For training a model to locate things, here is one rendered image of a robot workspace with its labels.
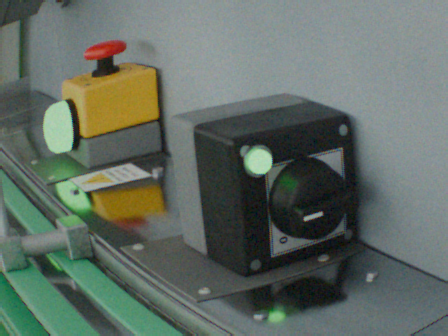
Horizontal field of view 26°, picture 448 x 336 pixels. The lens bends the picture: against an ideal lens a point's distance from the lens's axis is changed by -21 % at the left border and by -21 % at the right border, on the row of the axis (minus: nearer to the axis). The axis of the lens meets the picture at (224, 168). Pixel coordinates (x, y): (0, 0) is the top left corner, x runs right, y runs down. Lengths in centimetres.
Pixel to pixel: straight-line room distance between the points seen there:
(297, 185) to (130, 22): 39
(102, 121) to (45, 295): 25
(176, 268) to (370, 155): 13
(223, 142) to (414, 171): 11
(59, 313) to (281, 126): 18
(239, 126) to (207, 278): 9
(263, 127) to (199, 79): 22
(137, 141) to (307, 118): 28
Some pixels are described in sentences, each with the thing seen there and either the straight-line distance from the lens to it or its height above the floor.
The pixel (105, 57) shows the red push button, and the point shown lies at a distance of 92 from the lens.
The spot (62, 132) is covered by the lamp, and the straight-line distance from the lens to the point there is 90.
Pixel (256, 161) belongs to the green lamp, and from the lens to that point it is 62.
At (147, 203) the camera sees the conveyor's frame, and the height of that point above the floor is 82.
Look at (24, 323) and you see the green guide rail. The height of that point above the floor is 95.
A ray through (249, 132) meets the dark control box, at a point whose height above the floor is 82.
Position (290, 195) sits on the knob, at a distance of 62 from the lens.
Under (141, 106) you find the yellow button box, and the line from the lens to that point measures 91.
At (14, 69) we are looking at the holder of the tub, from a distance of 138.
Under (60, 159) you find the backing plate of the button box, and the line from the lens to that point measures 95.
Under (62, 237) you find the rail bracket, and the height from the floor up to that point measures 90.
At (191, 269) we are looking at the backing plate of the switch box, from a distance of 67.
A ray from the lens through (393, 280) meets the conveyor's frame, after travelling 61.
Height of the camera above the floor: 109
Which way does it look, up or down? 24 degrees down
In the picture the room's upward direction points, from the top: 103 degrees counter-clockwise
